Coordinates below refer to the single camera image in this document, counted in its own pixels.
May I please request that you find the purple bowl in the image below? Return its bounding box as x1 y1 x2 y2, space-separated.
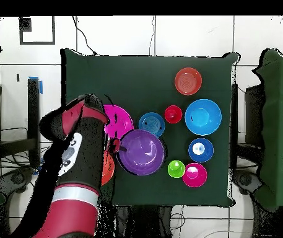
116 129 166 176

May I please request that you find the green cup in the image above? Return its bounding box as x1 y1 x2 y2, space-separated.
167 159 186 179

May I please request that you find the small orange ridged bowl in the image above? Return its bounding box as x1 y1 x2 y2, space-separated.
174 67 203 96

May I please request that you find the large orange bowl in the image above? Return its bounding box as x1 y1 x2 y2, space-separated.
101 151 116 186

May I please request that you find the large pink bowl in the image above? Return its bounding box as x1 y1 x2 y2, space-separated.
103 104 135 140

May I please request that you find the small light blue ridged bowl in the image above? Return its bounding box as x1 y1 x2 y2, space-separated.
138 112 166 139

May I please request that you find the red cup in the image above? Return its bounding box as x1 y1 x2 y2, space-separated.
163 105 183 124

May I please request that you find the dark green tablecloth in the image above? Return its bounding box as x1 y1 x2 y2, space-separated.
60 48 241 208

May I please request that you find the small dark blue bowl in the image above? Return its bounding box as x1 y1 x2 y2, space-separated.
188 138 215 164

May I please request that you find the small pink-red bowl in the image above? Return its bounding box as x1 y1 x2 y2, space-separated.
182 162 208 188

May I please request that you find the large blue bowl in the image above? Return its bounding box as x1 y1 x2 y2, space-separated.
184 99 223 136

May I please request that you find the black metal stand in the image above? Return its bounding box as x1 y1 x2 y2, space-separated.
230 82 266 164
0 77 41 169

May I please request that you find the blue tape strip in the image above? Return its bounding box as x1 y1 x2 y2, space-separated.
28 76 43 95

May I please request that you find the black floor stand base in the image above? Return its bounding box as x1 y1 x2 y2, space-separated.
0 167 36 195
232 170 263 196

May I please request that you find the long black floor cable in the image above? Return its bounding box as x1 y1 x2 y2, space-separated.
72 15 98 56

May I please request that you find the bundle of floor cables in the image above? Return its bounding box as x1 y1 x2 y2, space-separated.
0 142 55 189

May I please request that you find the black square floor frame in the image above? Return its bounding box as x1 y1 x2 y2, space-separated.
19 15 56 46

